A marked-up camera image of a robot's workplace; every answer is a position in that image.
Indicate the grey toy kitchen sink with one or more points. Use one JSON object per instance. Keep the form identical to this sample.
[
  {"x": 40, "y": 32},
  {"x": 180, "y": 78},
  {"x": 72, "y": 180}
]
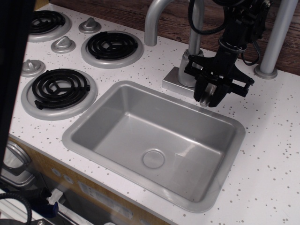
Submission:
[{"x": 177, "y": 150}]

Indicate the grey stove knob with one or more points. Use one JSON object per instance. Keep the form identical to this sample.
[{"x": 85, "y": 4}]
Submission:
[
  {"x": 32, "y": 68},
  {"x": 89, "y": 26},
  {"x": 63, "y": 45}
]

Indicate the grey vertical post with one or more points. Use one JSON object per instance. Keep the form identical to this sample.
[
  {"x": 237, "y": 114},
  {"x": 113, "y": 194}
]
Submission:
[{"x": 266, "y": 70}]

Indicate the rear grey stove knob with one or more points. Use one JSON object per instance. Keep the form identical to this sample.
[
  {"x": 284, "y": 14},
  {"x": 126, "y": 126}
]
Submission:
[{"x": 89, "y": 26}]

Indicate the dark foreground pole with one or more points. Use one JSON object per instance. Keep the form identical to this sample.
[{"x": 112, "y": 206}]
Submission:
[{"x": 15, "y": 20}]

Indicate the grey faucet lever handle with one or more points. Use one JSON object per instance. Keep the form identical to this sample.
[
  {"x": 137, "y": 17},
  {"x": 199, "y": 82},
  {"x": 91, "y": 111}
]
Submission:
[{"x": 207, "y": 95}]

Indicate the blue clamp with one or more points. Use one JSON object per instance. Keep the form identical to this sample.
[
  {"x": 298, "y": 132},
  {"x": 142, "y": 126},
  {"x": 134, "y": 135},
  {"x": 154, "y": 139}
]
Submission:
[{"x": 51, "y": 211}]

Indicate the grey toy faucet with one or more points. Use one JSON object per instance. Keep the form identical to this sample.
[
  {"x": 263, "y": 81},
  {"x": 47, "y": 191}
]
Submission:
[{"x": 176, "y": 80}]

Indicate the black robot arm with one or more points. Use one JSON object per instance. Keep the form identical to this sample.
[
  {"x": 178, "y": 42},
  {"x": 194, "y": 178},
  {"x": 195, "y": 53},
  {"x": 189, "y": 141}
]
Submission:
[{"x": 244, "y": 23}]

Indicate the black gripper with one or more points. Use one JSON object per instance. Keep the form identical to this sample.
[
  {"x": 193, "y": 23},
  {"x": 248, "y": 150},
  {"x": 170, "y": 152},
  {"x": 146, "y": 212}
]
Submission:
[{"x": 221, "y": 71}]

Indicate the rear black coil burner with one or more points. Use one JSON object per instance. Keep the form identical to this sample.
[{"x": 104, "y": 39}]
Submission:
[{"x": 47, "y": 25}]

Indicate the middle grey stove knob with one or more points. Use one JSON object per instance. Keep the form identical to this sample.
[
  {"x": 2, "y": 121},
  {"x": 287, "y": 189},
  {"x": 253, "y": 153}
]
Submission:
[{"x": 63, "y": 45}]

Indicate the front grey stove knob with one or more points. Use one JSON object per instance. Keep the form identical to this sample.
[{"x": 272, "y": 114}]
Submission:
[{"x": 32, "y": 68}]

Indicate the middle black coil burner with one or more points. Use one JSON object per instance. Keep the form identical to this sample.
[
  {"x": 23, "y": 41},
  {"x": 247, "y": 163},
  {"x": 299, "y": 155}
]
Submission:
[{"x": 112, "y": 49}]

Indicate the front black coil burner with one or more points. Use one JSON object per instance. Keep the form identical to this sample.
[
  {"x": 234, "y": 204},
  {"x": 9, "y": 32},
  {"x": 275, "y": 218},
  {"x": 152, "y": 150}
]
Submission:
[{"x": 59, "y": 94}]

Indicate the black coil burner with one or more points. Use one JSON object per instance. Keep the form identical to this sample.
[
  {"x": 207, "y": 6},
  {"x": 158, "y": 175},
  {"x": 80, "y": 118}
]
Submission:
[
  {"x": 59, "y": 94},
  {"x": 112, "y": 49},
  {"x": 47, "y": 25}
]

